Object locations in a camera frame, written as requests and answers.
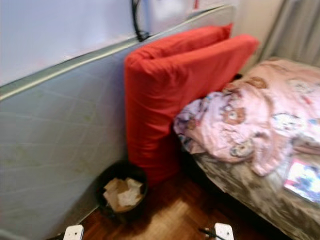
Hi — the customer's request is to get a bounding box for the black round waste bin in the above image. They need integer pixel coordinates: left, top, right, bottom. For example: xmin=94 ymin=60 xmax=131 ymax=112
xmin=96 ymin=161 xmax=149 ymax=223

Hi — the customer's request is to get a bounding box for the red fabric cushion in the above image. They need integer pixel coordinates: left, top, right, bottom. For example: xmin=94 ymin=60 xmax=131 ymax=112
xmin=124 ymin=23 xmax=260 ymax=187

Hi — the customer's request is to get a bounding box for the beige floral bed sheet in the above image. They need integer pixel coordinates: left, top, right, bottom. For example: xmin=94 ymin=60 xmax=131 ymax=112
xmin=190 ymin=145 xmax=320 ymax=240

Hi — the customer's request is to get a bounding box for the crumpled paper and cardboard waste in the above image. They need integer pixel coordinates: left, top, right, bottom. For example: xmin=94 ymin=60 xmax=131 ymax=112
xmin=103 ymin=177 xmax=144 ymax=213

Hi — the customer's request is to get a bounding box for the pink cartoon print duvet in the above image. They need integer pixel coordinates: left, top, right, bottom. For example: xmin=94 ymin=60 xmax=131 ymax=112
xmin=173 ymin=57 xmax=320 ymax=177

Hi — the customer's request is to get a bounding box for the grey quilted mattress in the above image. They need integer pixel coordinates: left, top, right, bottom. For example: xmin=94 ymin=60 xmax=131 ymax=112
xmin=0 ymin=5 xmax=236 ymax=240

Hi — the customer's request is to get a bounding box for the red cover book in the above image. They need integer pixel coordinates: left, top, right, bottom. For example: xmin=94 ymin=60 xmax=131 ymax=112
xmin=283 ymin=158 xmax=320 ymax=203

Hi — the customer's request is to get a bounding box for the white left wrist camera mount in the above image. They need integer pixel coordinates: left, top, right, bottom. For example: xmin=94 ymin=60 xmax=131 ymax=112
xmin=63 ymin=224 xmax=85 ymax=240

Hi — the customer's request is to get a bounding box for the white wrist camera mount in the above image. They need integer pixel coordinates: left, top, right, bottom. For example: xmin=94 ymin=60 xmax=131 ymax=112
xmin=214 ymin=222 xmax=235 ymax=240
xmin=63 ymin=224 xmax=85 ymax=240

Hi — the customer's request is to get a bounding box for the black wall cable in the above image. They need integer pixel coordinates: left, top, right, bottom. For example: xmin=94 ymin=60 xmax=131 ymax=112
xmin=131 ymin=0 xmax=150 ymax=42

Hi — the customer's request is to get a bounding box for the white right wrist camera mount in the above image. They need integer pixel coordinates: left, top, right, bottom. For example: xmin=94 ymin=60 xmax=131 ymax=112
xmin=214 ymin=222 xmax=235 ymax=240

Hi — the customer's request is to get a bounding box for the grey curtain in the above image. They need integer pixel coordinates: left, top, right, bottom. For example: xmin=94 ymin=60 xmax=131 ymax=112
xmin=260 ymin=0 xmax=320 ymax=68

